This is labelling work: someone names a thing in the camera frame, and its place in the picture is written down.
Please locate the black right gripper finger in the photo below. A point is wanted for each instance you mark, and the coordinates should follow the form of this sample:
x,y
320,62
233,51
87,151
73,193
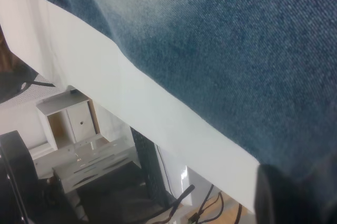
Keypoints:
x,y
273,197

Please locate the white cabinet with drawer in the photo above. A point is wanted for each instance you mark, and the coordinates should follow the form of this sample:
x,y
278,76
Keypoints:
x,y
79,124

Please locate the blue denim shorts with print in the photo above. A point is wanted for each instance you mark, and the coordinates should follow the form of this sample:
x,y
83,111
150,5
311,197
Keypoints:
x,y
237,50

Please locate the grey slotted metal bracket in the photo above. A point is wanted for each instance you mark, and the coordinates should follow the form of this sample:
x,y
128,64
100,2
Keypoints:
x,y
100,160

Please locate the black rounded equipment box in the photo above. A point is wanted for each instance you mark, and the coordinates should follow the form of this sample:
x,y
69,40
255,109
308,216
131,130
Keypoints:
x,y
18,171

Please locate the black upright perforated post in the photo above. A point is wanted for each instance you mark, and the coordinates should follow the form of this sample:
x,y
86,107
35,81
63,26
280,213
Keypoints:
x,y
150,166

